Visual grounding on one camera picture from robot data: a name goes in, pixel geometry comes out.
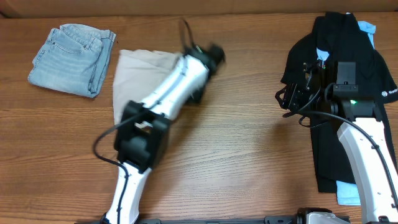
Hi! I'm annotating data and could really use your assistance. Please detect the beige khaki shorts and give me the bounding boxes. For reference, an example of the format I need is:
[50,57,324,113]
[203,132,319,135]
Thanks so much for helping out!
[113,49,181,124]

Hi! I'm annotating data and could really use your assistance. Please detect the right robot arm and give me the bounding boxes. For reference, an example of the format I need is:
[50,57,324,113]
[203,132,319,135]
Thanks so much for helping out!
[275,61,397,223]

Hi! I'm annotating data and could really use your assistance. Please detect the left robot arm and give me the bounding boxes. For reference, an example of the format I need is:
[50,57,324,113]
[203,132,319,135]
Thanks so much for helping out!
[100,44,225,224]

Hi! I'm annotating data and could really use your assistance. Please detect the black polo shirt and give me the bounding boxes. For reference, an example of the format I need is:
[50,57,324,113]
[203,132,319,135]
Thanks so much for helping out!
[281,12,397,193]

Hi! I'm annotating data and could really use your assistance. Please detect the light blue t-shirt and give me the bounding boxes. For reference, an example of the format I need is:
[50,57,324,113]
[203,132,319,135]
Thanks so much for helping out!
[311,12,376,205]

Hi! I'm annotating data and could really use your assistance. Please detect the folded light blue jeans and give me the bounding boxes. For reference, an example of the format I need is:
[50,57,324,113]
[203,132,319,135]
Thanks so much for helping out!
[28,24,116,98]

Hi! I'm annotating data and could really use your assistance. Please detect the right black cable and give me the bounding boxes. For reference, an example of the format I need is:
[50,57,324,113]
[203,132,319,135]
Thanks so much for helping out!
[282,83,398,209]

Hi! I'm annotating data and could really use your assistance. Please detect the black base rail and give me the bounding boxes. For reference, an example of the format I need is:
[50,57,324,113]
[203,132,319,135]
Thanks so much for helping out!
[136,216,296,224]

